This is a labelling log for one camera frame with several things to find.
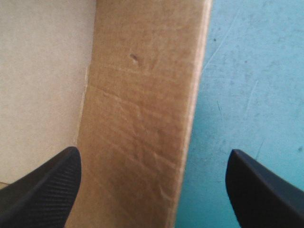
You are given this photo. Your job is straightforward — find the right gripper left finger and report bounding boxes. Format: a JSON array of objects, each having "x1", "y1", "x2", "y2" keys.
[{"x1": 0, "y1": 146, "x2": 82, "y2": 228}]

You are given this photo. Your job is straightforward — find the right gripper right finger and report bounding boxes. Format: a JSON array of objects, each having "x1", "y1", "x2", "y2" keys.
[{"x1": 225, "y1": 149, "x2": 304, "y2": 228}]

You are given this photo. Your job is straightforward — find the brown cardboard box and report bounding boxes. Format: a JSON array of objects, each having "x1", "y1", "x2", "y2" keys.
[{"x1": 0, "y1": 0, "x2": 213, "y2": 228}]

